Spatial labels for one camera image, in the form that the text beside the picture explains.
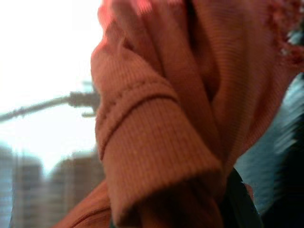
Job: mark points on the orange-red garment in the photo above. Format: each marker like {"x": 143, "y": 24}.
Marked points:
{"x": 171, "y": 107}

